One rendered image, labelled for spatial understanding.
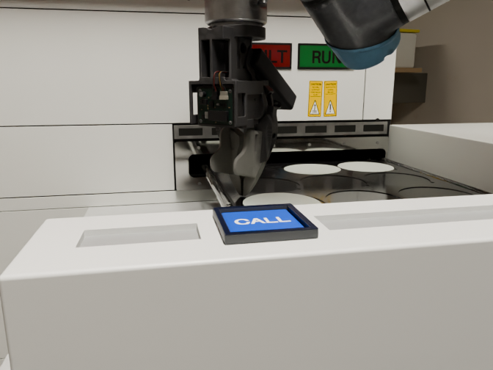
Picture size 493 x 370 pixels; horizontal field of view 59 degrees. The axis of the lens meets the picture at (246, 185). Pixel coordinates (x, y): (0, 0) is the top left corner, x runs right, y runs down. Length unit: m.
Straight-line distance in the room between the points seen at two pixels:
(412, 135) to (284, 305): 0.67
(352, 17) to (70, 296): 0.39
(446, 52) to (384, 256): 3.34
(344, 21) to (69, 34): 0.51
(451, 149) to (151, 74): 0.54
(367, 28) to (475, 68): 2.88
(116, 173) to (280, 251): 0.64
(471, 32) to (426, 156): 2.62
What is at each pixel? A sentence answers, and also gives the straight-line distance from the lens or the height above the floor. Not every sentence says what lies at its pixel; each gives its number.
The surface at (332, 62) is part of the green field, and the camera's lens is 0.90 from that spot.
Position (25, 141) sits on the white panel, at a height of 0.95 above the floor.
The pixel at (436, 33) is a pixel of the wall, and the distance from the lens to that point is 3.67.
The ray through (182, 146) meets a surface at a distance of 0.83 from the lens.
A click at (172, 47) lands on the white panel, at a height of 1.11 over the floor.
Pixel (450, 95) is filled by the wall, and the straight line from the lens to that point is 3.51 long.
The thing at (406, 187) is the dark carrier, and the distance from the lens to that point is 0.68.
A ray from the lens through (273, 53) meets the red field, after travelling 0.86.
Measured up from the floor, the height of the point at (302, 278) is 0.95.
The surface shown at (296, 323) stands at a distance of 0.26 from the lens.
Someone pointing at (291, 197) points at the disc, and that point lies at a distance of 0.58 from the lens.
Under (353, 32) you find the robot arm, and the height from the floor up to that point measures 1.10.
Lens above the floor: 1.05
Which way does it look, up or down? 13 degrees down
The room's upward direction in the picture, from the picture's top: straight up
